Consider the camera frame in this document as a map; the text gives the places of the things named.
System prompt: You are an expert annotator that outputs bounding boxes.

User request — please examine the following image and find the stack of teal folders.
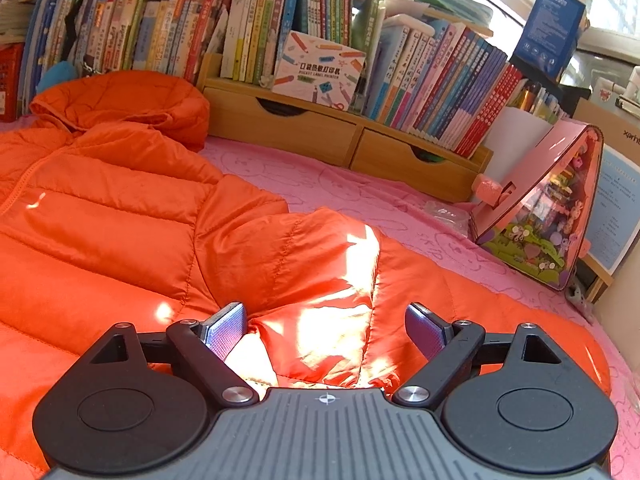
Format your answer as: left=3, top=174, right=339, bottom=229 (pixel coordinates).
left=390, top=0, right=493, bottom=36

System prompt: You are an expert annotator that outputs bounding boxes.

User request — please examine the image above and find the white pencil-print box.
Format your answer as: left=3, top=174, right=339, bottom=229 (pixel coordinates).
left=271, top=30, right=367, bottom=111

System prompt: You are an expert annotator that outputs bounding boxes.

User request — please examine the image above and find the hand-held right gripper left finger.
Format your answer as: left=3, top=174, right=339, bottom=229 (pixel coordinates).
left=90, top=302, right=258, bottom=407

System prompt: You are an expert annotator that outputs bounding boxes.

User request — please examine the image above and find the clear plastic bag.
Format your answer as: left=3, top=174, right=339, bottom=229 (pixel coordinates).
left=422, top=200, right=473, bottom=236

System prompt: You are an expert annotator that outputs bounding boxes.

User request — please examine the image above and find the wooden desk organizer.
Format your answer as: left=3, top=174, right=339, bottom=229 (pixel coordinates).
left=197, top=52, right=493, bottom=203

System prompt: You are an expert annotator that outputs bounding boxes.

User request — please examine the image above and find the orange puffer jacket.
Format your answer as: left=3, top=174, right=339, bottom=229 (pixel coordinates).
left=0, top=70, right=612, bottom=476

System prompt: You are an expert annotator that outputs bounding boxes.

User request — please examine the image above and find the large red plastic crate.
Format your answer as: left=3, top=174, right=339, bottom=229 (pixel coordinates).
left=0, top=42, right=26, bottom=122

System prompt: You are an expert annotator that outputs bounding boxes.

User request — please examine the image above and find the white cylindrical container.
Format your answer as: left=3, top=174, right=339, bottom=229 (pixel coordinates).
left=487, top=105, right=557, bottom=161

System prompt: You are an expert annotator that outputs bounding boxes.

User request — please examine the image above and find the pink triangular toy house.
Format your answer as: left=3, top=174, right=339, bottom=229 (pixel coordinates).
left=470, top=120, right=606, bottom=292

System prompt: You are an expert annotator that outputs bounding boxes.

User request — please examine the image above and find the shelf of mixed storybooks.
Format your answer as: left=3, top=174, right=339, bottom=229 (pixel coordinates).
left=20, top=0, right=233, bottom=116

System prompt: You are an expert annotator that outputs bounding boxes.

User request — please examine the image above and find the bundle of thin booklets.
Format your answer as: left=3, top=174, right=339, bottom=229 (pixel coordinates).
left=510, top=77, right=568, bottom=126

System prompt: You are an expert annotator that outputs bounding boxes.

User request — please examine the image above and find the small grey figurine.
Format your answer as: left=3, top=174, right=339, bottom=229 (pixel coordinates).
left=567, top=285, right=594, bottom=312

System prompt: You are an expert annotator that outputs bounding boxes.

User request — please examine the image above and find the row of colourful paperbacks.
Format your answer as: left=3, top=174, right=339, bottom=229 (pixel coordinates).
left=220, top=0, right=526, bottom=158

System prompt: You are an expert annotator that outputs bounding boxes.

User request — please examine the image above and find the pink rabbit-print blanket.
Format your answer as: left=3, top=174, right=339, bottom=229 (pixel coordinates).
left=0, top=112, right=640, bottom=480

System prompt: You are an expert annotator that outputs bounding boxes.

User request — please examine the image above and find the blue paper carton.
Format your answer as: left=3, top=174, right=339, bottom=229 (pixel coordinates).
left=512, top=0, right=587, bottom=83

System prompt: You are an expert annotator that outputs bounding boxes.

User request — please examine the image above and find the blue round plush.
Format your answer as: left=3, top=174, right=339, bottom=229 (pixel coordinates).
left=37, top=60, right=77, bottom=93

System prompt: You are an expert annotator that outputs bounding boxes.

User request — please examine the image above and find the small framed notice board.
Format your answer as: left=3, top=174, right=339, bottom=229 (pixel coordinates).
left=582, top=142, right=640, bottom=303

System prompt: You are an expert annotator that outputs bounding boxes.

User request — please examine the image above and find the brown cardboard box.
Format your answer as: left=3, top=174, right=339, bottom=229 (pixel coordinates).
left=572, top=97, right=640, bottom=161

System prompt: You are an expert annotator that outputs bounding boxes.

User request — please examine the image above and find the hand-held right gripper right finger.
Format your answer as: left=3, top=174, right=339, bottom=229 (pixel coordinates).
left=392, top=302, right=563, bottom=406

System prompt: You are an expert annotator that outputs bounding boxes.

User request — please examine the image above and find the white plastic pipe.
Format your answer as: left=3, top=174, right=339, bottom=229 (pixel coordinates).
left=590, top=65, right=640, bottom=96

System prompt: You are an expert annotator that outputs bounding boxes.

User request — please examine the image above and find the wooden organizer drawer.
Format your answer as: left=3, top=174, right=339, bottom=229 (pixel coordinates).
left=212, top=91, right=363, bottom=153
left=350, top=127, right=481, bottom=196

